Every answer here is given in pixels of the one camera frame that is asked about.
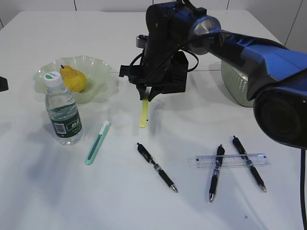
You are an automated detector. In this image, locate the yellow pear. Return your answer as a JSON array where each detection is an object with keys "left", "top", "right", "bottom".
[{"left": 60, "top": 65, "right": 88, "bottom": 92}]

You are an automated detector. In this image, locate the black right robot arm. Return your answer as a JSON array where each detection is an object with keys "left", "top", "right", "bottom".
[{"left": 119, "top": 0, "right": 307, "bottom": 149}]

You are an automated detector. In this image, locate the clear water bottle green label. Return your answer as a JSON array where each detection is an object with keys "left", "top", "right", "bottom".
[{"left": 44, "top": 71, "right": 83, "bottom": 145}]

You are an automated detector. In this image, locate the black pen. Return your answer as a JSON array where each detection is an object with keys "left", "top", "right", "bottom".
[
  {"left": 209, "top": 144, "right": 225, "bottom": 203},
  {"left": 232, "top": 136, "right": 267, "bottom": 192},
  {"left": 137, "top": 143, "right": 178, "bottom": 193}
]

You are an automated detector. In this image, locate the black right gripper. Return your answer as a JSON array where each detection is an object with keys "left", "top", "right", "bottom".
[{"left": 119, "top": 1, "right": 208, "bottom": 103}]

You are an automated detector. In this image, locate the green wavy glass plate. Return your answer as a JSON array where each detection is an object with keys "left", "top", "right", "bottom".
[{"left": 34, "top": 55, "right": 116, "bottom": 104}]

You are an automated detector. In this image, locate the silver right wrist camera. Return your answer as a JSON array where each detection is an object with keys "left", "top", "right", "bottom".
[{"left": 136, "top": 34, "right": 148, "bottom": 49}]

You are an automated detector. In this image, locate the teal utility knife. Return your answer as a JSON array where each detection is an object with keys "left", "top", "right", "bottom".
[{"left": 84, "top": 121, "right": 110, "bottom": 165}]

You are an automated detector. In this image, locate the clear plastic ruler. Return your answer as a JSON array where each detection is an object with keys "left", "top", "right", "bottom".
[{"left": 188, "top": 154, "right": 270, "bottom": 169}]

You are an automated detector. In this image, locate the black square pen holder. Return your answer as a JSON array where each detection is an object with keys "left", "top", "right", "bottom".
[{"left": 162, "top": 51, "right": 189, "bottom": 94}]

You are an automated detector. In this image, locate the green woven plastic basket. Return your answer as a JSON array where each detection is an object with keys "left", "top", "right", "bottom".
[{"left": 221, "top": 61, "right": 254, "bottom": 107}]

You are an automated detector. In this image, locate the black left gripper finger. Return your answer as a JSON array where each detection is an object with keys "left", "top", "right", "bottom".
[{"left": 0, "top": 76, "right": 9, "bottom": 92}]

